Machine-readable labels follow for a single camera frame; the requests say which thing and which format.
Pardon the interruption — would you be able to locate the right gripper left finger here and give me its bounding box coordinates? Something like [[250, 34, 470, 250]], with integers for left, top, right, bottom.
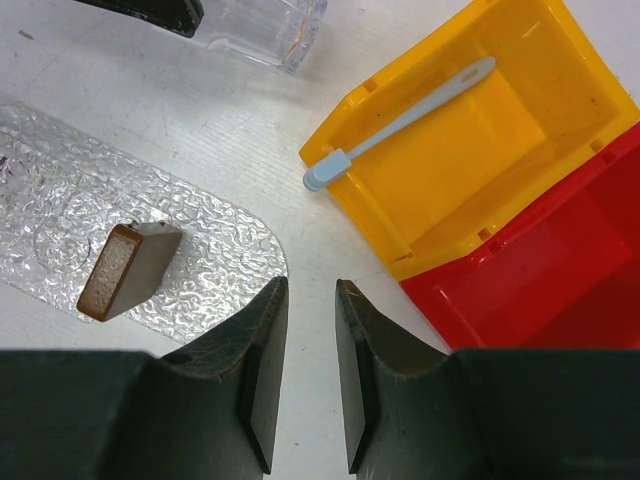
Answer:
[[1, 277, 289, 479]]

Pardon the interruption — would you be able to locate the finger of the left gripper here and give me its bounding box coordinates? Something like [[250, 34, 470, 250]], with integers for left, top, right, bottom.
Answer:
[[78, 0, 204, 38]]

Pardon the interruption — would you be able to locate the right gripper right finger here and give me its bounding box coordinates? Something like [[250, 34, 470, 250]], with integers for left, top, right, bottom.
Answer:
[[335, 280, 639, 479]]

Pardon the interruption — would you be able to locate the clear plastic cup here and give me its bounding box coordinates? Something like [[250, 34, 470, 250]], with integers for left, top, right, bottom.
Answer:
[[192, 0, 328, 74]]

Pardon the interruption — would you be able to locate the brown wooden tray foot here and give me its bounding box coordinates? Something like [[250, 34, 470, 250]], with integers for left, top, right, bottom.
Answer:
[[76, 221, 183, 322]]

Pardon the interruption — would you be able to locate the light blue toothbrush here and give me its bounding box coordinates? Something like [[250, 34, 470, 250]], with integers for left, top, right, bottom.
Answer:
[[302, 56, 497, 192]]

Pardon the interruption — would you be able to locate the clear textured oval tray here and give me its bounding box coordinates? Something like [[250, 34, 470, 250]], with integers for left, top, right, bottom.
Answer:
[[1, 103, 288, 344]]

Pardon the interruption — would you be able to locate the red plastic bin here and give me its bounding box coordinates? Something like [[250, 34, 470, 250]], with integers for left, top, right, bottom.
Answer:
[[402, 127, 639, 349]]

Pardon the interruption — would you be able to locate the yellow plastic bin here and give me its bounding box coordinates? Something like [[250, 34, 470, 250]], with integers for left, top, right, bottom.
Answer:
[[300, 1, 639, 280]]

